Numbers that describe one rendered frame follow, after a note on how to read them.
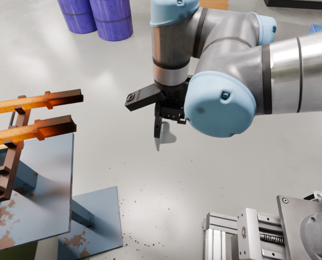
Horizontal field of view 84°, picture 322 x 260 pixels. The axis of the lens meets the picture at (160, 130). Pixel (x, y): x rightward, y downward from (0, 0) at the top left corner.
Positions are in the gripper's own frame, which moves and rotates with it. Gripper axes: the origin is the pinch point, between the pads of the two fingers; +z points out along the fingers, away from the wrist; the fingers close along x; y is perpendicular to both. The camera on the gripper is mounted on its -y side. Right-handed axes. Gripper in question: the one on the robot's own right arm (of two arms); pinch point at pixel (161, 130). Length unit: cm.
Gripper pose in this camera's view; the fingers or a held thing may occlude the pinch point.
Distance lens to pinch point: 55.5
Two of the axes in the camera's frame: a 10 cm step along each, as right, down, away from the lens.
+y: 9.8, 1.5, -1.1
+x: 1.9, -7.9, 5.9
